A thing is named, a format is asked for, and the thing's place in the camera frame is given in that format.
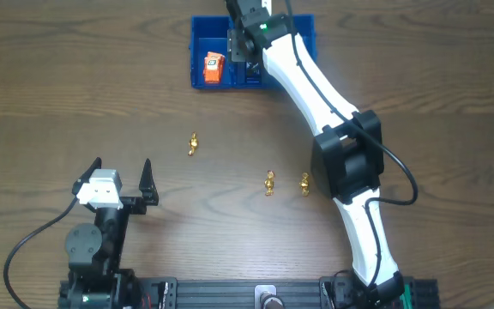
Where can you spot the orange candy box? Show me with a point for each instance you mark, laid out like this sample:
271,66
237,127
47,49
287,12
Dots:
212,72
218,54

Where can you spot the mounting rail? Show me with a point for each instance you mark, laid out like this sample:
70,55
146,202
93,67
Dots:
221,294

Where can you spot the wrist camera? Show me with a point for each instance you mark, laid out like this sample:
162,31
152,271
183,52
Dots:
100,189
266,4

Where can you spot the blue tray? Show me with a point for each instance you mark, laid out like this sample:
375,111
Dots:
200,43

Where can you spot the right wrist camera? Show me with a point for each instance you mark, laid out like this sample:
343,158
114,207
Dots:
266,4

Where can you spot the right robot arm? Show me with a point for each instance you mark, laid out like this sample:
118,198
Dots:
298,73

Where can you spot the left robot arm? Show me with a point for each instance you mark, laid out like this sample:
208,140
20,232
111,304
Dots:
97,244

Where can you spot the gold candy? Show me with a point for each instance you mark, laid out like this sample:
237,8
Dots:
193,142
304,183
269,183

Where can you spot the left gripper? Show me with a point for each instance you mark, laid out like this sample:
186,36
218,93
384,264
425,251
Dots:
133,204

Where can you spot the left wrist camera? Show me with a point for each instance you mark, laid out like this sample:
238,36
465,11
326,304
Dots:
100,189

